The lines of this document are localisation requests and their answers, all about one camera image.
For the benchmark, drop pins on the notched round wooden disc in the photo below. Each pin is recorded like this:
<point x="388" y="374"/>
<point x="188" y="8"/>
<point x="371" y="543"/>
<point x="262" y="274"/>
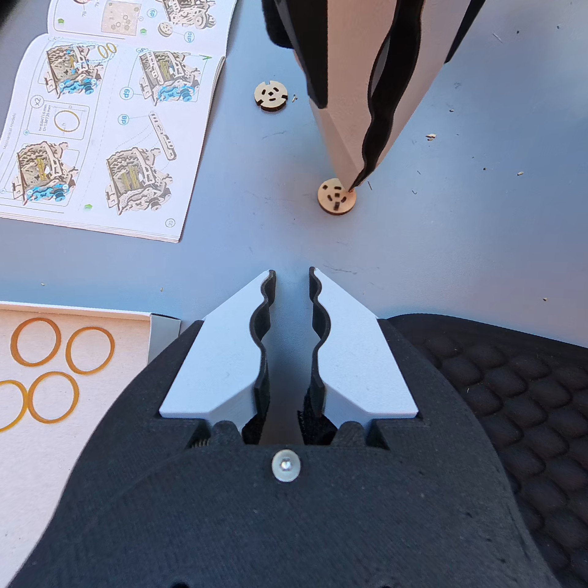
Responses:
<point x="271" y="95"/>

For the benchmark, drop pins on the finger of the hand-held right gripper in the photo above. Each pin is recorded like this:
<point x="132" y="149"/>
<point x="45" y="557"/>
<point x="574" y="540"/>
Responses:
<point x="432" y="46"/>
<point x="344" y="92"/>

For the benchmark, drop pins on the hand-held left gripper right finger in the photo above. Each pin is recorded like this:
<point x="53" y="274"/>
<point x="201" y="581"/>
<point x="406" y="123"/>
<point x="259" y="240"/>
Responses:
<point x="363" y="367"/>

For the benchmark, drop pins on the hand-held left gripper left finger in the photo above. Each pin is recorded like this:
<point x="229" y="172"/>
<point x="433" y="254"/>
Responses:
<point x="216" y="367"/>

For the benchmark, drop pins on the round wooden disc with pegs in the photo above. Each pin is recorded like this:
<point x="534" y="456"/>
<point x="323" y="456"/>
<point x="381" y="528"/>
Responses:
<point x="336" y="196"/>

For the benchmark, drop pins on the black padded mat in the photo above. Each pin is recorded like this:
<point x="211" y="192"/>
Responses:
<point x="528" y="413"/>

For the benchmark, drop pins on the white cardboard box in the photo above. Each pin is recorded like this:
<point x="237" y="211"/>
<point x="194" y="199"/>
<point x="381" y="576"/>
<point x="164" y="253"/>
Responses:
<point x="46" y="459"/>

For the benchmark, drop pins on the grey desk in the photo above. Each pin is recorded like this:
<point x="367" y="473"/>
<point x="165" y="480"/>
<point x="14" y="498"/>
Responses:
<point x="482" y="229"/>

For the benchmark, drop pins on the scattered yellow rubber bands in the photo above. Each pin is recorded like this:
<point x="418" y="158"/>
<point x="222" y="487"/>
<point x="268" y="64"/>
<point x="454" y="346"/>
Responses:
<point x="36" y="364"/>

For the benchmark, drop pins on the white instruction booklet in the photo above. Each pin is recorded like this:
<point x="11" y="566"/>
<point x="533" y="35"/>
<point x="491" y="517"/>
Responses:
<point x="115" y="138"/>

